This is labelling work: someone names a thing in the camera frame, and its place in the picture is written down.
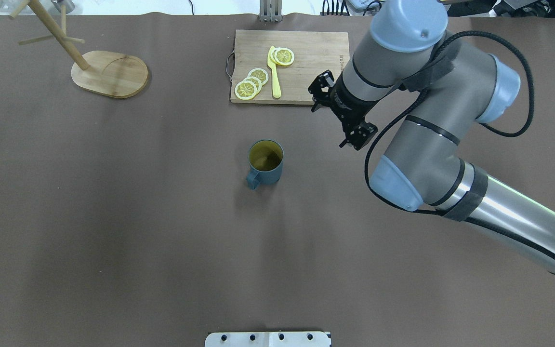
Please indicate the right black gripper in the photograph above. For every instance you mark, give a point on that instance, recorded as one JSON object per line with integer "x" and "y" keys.
{"x": 346, "y": 103}

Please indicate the dark teal mug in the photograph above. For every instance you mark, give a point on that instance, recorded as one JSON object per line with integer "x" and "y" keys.
{"x": 265, "y": 160}

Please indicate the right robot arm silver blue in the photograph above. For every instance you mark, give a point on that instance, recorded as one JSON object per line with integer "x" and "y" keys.
{"x": 408, "y": 47}

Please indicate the small steel cup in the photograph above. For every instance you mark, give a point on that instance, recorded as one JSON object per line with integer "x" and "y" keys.
{"x": 64, "y": 6}

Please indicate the wooden cup storage rack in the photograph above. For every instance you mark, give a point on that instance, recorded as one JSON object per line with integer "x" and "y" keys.
{"x": 106, "y": 73}

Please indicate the yellow plastic knife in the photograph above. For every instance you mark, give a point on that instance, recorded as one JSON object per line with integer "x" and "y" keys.
{"x": 276, "y": 91}

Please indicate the wooden cutting board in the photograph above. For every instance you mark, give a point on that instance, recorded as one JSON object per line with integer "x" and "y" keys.
{"x": 314, "y": 53}

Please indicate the lemon slice by knife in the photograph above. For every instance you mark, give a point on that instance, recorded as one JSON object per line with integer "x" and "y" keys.
{"x": 282, "y": 56}

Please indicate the lemon slice middle of row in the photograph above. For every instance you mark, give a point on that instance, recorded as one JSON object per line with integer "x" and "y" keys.
{"x": 256, "y": 82}

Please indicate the lemon slice end of row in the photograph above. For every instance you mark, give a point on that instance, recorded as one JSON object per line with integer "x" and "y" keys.
{"x": 244, "y": 90}

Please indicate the aluminium frame post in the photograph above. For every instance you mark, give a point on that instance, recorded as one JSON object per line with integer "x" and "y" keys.
{"x": 270, "y": 11}

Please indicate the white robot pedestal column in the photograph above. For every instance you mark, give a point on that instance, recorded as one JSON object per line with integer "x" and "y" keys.
{"x": 269, "y": 339}

